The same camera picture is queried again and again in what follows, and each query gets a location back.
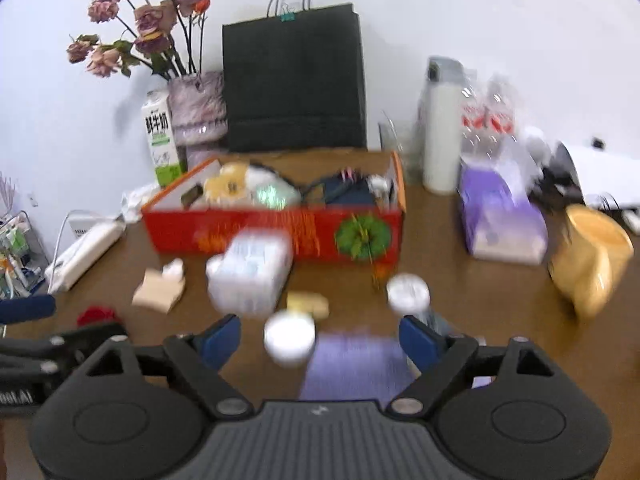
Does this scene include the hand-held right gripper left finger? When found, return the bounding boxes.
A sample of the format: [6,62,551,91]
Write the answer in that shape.
[85,314,253,421]

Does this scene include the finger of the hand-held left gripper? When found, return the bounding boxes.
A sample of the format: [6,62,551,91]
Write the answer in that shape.
[0,322,128,376]
[0,294,57,325]

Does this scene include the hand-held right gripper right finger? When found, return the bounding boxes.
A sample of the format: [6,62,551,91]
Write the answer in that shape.
[387,315,556,421]

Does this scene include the red artificial rose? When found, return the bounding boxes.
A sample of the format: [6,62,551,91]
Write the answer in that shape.
[77,306,121,328]

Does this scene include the white bottle cap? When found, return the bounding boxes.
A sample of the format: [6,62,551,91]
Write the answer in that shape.
[387,274,451,336]

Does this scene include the purple woven cloth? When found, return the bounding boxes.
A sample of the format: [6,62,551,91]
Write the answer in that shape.
[300,332,416,401]

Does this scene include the white round jar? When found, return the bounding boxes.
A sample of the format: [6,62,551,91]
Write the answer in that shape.
[264,310,317,366]

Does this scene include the white printed packet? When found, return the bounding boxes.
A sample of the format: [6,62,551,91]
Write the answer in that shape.
[207,230,295,317]

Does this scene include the beige paper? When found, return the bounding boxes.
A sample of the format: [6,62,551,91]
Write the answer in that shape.
[132,258,187,313]

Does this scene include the pale yellow packet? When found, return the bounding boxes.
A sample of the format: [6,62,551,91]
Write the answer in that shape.
[286,291,331,320]

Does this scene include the red cardboard box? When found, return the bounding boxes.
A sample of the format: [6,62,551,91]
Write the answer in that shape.
[141,152,407,265]

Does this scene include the iridescent plastic bag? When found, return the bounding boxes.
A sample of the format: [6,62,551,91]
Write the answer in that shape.
[255,185,292,209]

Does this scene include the yellow white plush toy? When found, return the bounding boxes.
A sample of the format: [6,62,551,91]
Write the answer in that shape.
[205,162,301,208]

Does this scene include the navy zip pouch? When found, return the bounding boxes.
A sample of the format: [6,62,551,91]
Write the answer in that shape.
[325,175,376,206]

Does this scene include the brown wooden desktop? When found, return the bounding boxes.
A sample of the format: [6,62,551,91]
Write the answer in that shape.
[0,147,640,480]

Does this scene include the white power strip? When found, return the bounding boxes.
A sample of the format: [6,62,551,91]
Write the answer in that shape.
[45,220,126,293]

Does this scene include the purple tissue pack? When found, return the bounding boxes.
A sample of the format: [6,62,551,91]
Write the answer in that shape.
[459,135,549,266]

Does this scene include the crumpled white tissue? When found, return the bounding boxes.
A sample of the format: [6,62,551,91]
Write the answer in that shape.
[121,182,161,223]

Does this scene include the yellow mug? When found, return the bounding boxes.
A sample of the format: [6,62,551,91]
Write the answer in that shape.
[548,204,635,318]

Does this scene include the clear drinking glass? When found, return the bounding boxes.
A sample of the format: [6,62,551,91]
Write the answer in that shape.
[378,110,423,181]

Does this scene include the white green milk carton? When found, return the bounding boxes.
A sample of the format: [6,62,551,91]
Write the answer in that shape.
[141,89,182,188]

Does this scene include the black adapter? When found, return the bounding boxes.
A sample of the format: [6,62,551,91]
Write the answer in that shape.
[535,165,581,201]

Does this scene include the white thermos bottle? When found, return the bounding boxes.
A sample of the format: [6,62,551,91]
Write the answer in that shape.
[422,56,466,194]

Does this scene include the purple textured vase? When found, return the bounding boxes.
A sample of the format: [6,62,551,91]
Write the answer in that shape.
[167,71,228,161]

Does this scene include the black paper bag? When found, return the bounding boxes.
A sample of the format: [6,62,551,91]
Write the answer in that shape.
[221,0,368,153]

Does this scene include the dried pink flowers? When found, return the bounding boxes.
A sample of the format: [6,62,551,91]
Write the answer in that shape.
[67,0,211,81]

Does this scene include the wire desk rack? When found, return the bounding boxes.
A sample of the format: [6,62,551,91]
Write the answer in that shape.
[0,172,51,301]

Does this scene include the white power cable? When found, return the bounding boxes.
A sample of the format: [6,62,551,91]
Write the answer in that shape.
[52,210,121,261]

